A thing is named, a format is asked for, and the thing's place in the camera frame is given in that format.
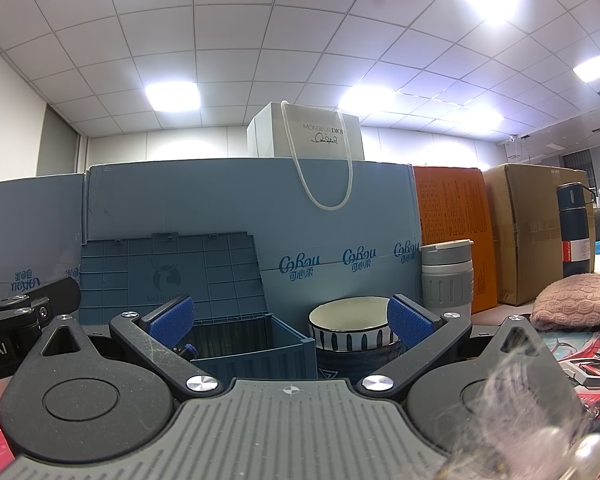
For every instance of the printed desk mat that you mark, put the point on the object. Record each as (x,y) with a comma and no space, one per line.
(590,360)

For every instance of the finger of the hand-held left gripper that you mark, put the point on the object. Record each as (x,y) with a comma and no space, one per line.
(55,292)

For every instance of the striped white bowl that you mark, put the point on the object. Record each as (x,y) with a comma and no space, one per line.
(352,325)

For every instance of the white paper bag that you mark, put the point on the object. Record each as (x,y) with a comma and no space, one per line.
(320,132)

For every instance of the dark blue cup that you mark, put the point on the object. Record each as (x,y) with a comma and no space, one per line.
(350,362)

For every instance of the dark blue thermos bottle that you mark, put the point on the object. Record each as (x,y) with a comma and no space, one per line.
(575,230)

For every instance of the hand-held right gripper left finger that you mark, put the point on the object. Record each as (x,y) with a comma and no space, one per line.
(172,319)

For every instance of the orange cardboard box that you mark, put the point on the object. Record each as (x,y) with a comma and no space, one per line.
(455,235)

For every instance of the grey lidded cup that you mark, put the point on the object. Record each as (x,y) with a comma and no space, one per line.
(447,280)

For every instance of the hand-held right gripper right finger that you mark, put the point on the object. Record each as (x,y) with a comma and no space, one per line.
(410,321)

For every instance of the brown cardboard box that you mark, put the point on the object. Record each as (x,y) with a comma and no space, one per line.
(535,230)

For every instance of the white fluffy pearl trim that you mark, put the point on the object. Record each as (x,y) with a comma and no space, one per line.
(535,435)

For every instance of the black knobbed object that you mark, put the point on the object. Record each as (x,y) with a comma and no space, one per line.
(186,351)

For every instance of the pink knitted cloth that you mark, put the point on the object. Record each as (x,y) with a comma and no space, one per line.
(580,300)

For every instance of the blue plastic storage box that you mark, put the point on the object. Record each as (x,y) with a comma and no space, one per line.
(205,275)

